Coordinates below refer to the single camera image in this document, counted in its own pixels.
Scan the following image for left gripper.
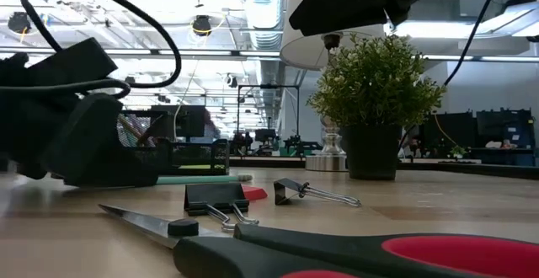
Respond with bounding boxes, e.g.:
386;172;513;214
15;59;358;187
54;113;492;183
0;53;161;189

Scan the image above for teal pen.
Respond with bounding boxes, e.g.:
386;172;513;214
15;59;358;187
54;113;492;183
155;174;254;186

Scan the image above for black binder clip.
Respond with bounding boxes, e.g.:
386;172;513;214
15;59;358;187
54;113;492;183
184;182;260;233
273;177;363;208

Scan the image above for orange eraser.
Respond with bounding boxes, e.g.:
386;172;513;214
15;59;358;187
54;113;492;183
242;184;270;202

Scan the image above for black mesh desk organizer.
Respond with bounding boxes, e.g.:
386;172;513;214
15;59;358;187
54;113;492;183
117;109;231;177

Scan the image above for white shade table lamp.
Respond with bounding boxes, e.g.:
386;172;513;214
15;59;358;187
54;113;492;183
279;0;387;173

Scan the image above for black computer monitor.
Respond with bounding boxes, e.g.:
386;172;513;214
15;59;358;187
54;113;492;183
150;104;207;141

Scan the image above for green plant in black pot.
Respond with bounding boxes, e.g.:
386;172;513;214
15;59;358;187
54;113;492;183
306;33;448;182

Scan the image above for black ceiling device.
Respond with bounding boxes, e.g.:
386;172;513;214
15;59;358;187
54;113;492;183
192;14;213;38

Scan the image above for black and red scissors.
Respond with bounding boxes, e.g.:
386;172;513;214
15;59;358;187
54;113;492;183
99;204;539;278

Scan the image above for silver ventilation duct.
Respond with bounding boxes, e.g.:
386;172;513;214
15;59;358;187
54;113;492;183
246;0;290;51

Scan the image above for black background stand frame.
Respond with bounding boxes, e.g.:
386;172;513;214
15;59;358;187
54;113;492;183
236;83;302;158

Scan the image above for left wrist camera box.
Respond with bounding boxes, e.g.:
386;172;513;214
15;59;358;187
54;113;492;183
26;37;120;87

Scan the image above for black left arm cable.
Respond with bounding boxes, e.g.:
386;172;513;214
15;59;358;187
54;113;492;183
71;0;184;91
3;0;64;54

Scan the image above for dark right arm cable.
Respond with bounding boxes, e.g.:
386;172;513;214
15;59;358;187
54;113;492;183
441;0;505;89

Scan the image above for black metal table frame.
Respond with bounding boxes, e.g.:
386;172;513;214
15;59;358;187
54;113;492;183
0;154;539;181

